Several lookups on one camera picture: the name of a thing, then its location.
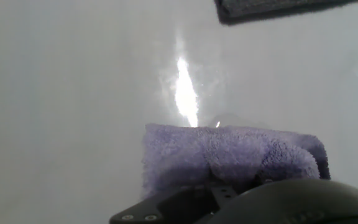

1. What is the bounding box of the dark grey towel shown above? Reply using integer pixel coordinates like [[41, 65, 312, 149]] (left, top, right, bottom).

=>
[[213, 0, 358, 26]]

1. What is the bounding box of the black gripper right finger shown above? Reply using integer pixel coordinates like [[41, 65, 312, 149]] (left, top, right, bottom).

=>
[[253, 178, 273, 187]]

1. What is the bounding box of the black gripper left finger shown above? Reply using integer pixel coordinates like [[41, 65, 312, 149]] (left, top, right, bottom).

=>
[[109, 185, 239, 224]]

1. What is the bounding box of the purple fluffy cloth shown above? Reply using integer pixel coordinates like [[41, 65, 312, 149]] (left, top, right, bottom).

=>
[[140, 123, 332, 200]]

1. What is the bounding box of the grey glossy table sheet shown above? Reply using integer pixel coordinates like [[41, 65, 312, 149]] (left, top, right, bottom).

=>
[[0, 0, 358, 224]]

